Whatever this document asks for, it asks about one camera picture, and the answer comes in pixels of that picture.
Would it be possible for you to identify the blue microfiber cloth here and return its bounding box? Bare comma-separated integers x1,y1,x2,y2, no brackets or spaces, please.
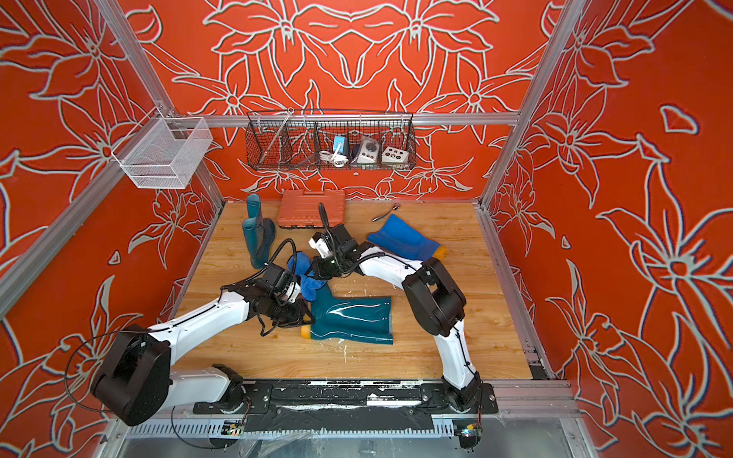
287,251,326,302

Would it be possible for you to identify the blue rubber boot orange sole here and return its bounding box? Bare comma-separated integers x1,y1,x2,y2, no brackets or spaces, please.
366,215,448,261

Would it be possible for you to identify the teal rubber boot orange sole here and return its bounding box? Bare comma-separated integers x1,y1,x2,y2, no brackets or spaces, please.
242,194,276,269

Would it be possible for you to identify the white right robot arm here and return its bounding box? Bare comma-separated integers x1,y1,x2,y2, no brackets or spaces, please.
308,224,481,410

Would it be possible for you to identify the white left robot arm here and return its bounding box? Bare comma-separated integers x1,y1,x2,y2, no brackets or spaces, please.
91,282,316,427

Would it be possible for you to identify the red plastic tool case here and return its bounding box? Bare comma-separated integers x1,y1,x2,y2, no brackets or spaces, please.
277,189,346,229

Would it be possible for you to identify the white power adapter box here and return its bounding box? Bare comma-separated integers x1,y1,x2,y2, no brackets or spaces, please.
356,137,381,164

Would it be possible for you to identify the white socket box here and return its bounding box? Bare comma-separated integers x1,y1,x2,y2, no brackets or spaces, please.
381,146,410,166

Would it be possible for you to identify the blue white small box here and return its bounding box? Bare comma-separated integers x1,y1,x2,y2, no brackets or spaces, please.
332,135,347,156

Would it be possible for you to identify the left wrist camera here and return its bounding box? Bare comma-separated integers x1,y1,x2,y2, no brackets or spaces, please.
255,264,301,303

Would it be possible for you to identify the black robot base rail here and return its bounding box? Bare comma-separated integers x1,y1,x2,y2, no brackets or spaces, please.
193,380,499,437

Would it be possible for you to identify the black wire wall basket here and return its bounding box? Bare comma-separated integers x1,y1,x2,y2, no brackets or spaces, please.
244,109,417,171

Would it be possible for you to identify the clear plastic wall bin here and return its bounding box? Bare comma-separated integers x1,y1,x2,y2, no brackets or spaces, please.
112,118,213,190

